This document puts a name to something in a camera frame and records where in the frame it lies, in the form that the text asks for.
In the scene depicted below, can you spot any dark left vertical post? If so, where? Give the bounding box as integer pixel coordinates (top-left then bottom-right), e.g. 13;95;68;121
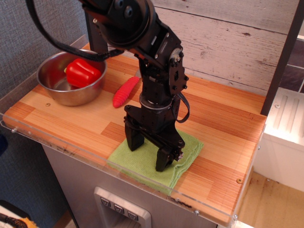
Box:
85;12;108;53

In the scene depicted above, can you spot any yellow object at corner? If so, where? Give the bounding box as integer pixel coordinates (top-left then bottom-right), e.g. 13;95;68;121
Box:
19;218;37;228

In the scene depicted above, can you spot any stainless steel bowl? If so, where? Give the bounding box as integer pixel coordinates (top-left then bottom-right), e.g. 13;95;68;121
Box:
37;52;107;106

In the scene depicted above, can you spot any clear acrylic edge guard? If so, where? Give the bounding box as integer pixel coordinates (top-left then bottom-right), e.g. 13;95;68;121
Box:
3;109;266;227

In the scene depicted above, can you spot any red-handled metal fork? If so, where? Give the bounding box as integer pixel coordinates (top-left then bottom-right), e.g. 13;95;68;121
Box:
113;76;140;108

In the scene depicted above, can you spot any grey toy fridge cabinet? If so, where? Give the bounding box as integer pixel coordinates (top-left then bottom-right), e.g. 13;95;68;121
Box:
43;146;217;228

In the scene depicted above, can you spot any green cloth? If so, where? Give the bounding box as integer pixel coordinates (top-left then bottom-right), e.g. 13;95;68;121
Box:
108;131;204;195

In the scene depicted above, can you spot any dark vertical post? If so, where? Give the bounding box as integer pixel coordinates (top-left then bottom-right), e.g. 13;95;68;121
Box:
85;12;108;53
260;0;304;116

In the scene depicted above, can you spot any red toy bell pepper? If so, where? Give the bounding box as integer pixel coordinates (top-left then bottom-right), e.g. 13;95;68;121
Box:
64;58;102;88

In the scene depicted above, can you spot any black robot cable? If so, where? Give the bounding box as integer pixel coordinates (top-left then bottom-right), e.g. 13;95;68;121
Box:
25;0;190;124

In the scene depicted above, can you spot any white toy sink unit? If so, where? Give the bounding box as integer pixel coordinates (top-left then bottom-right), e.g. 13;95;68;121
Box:
253;35;304;192

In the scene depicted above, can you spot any dark right vertical post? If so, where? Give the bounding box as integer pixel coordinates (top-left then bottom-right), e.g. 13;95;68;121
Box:
260;0;304;116

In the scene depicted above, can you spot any silver dispenser panel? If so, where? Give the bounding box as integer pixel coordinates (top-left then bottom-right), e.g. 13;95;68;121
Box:
94;187;152;228

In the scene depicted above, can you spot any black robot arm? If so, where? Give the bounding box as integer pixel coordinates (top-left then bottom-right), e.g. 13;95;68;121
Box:
82;0;188;171

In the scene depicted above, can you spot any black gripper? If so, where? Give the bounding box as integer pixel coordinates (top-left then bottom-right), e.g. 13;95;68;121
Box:
124;101;185;172

